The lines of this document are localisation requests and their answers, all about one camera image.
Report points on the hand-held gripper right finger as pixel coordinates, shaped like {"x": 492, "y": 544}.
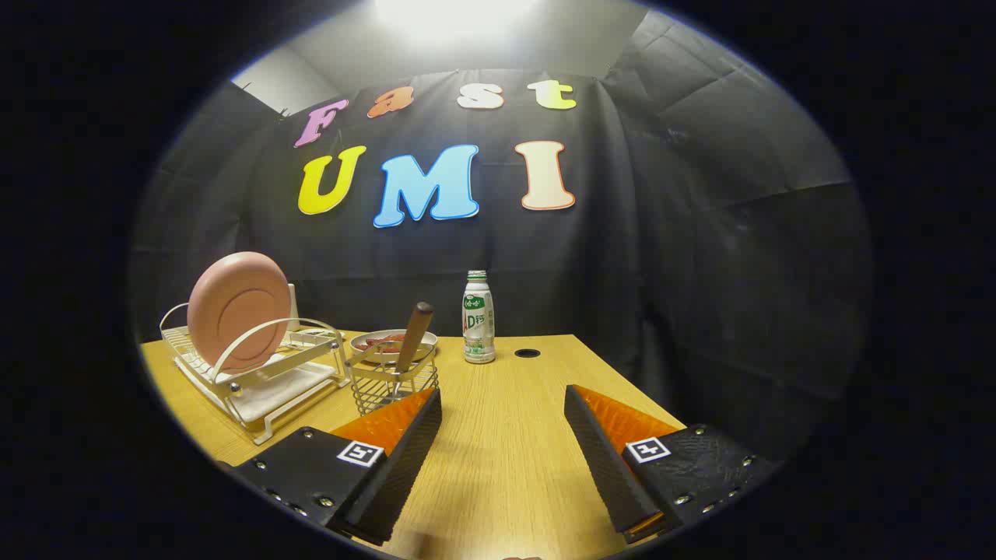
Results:
{"x": 603, "y": 459}

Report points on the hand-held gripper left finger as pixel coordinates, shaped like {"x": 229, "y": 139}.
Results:
{"x": 405, "y": 459}

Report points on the pink plate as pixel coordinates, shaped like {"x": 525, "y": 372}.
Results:
{"x": 233, "y": 311}

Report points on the white plate with sausages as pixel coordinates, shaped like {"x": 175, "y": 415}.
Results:
{"x": 366, "y": 341}

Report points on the red sausage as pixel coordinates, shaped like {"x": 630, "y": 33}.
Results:
{"x": 387, "y": 341}

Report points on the white green-label drink bottle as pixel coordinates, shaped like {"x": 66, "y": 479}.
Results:
{"x": 478, "y": 327}

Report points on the ceiling light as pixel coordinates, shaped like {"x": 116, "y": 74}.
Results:
{"x": 455, "y": 15}

